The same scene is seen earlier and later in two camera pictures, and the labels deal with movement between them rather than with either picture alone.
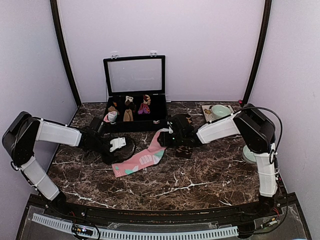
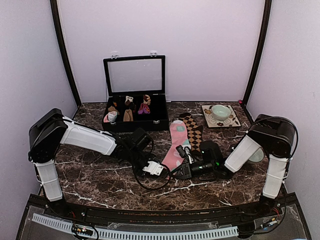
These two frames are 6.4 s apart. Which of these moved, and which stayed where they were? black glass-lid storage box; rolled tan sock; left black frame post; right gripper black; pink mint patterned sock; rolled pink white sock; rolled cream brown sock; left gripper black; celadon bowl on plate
Moved: left gripper black; right gripper black; pink mint patterned sock
Stayed: black glass-lid storage box; rolled cream brown sock; celadon bowl on plate; rolled tan sock; rolled pink white sock; left black frame post
